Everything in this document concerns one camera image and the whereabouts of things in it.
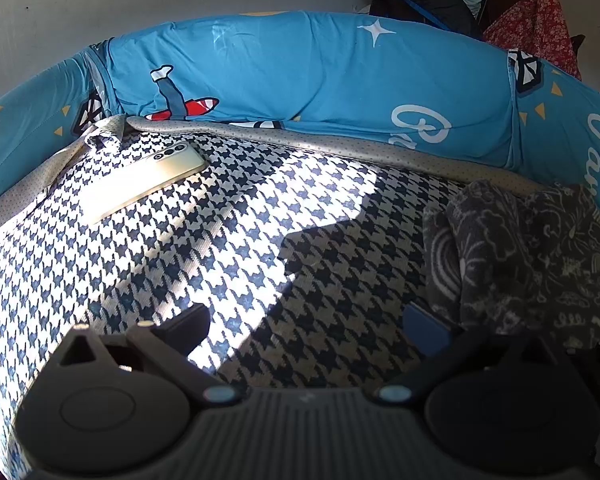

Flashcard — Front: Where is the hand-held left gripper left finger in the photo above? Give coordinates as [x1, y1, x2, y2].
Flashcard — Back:
[55, 303, 246, 406]

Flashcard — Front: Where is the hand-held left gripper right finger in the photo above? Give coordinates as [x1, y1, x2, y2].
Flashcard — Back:
[376, 301, 561, 406]

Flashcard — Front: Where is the grey doodle-print fleece garment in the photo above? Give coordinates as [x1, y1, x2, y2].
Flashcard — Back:
[422, 180, 600, 356]

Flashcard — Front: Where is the houndstooth sofa cover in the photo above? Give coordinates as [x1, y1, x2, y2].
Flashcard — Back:
[0, 114, 600, 480]

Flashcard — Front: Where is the pale gold smartphone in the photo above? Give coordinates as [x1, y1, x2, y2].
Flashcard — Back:
[79, 141, 208, 226]

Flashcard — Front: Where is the blue cartoon-print cushion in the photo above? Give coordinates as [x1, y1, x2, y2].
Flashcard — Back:
[0, 45, 111, 211]
[87, 10, 518, 171]
[507, 47, 600, 233]

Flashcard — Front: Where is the red floral quilt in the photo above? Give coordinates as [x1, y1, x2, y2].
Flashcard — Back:
[482, 0, 583, 81]

